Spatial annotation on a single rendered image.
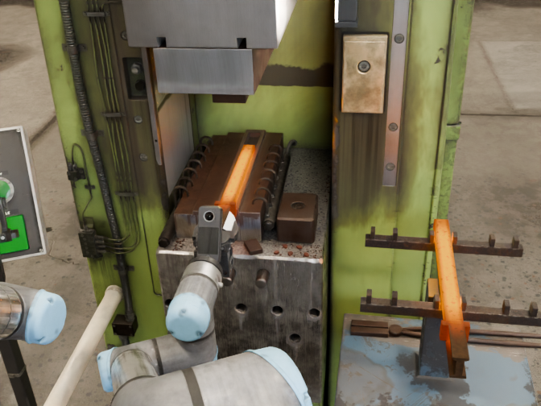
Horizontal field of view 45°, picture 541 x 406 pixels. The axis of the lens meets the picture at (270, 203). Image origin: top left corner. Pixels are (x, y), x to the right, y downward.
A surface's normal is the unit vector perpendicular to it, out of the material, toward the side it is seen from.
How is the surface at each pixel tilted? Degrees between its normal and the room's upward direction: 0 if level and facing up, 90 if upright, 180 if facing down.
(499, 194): 0
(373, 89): 90
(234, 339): 90
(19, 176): 60
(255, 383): 18
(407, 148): 90
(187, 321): 90
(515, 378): 0
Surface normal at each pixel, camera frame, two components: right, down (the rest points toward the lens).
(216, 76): -0.14, 0.52
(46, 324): 0.94, 0.14
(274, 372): 0.10, -0.63
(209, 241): -0.09, 0.00
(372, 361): -0.04, -0.86
